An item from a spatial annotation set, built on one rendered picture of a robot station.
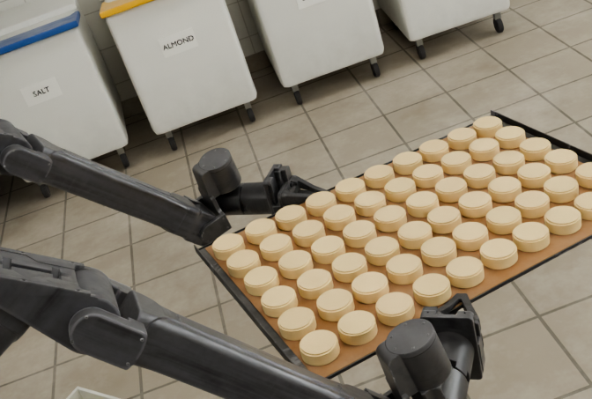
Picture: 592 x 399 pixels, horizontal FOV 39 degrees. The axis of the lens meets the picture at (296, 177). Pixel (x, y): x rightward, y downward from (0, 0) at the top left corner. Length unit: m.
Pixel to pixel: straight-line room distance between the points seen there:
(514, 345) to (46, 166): 1.60
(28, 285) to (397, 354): 0.40
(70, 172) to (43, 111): 2.63
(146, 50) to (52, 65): 0.41
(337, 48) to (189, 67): 0.69
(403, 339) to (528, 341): 1.54
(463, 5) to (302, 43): 0.79
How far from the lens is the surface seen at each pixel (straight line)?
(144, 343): 0.79
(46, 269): 0.82
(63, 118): 3.92
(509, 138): 1.45
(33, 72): 3.85
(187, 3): 3.76
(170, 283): 3.15
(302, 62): 3.93
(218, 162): 1.41
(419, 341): 0.94
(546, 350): 2.45
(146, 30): 3.78
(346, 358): 1.08
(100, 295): 0.79
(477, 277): 1.15
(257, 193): 1.43
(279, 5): 3.82
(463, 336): 1.05
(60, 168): 1.27
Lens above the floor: 1.73
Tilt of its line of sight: 30 degrees down
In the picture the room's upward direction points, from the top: 19 degrees counter-clockwise
